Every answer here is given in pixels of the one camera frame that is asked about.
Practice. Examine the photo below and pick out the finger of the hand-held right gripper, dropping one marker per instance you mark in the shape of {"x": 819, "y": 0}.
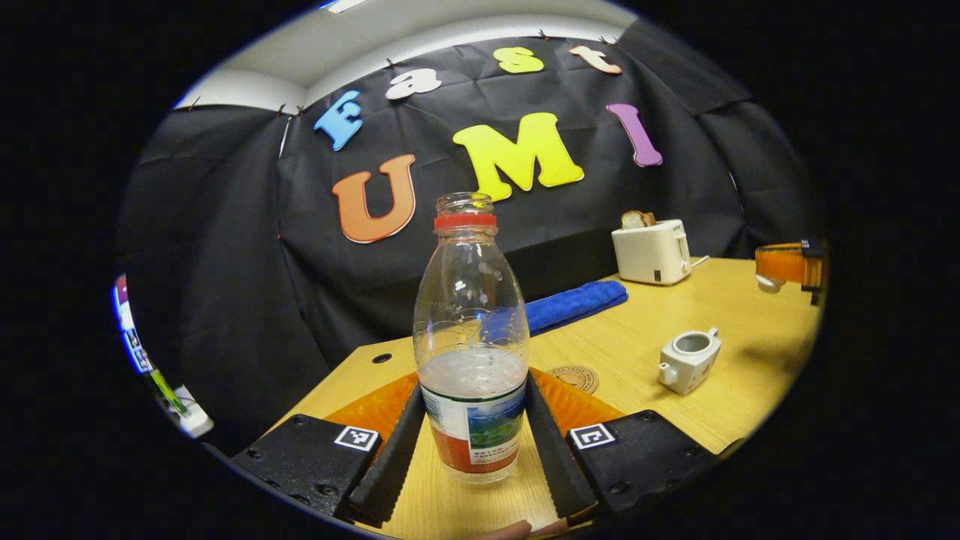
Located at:
{"x": 780, "y": 262}

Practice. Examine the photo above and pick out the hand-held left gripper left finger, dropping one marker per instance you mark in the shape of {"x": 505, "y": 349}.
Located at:
{"x": 390, "y": 457}

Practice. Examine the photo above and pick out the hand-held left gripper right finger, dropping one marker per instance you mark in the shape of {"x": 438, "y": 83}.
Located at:
{"x": 559, "y": 457}

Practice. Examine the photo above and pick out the white teacup lid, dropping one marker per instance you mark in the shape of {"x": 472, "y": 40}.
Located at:
{"x": 768, "y": 283}

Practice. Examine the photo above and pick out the round brown coaster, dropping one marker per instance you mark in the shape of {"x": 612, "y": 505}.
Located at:
{"x": 576, "y": 378}

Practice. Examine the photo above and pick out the clear plastic water bottle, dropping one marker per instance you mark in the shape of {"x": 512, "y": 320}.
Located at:
{"x": 469, "y": 352}

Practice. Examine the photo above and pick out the white ceramic teacup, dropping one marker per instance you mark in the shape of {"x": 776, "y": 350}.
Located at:
{"x": 686, "y": 364}

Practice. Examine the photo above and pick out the green drink bottle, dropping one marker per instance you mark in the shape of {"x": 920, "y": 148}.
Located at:
{"x": 169, "y": 394}

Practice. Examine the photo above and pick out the white toaster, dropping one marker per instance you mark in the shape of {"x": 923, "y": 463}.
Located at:
{"x": 649, "y": 255}

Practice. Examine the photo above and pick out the toast bread slices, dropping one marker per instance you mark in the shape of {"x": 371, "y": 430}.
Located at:
{"x": 636, "y": 220}

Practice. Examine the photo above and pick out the blue folded towel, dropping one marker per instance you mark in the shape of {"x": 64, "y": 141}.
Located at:
{"x": 574, "y": 304}

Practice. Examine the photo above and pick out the white side table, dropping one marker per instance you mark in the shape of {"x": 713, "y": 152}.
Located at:
{"x": 195, "y": 420}

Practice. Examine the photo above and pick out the black backdrop cloth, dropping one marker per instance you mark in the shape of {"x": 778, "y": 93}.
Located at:
{"x": 300, "y": 247}

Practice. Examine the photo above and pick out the computer monitor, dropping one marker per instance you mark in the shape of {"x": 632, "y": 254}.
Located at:
{"x": 131, "y": 330}

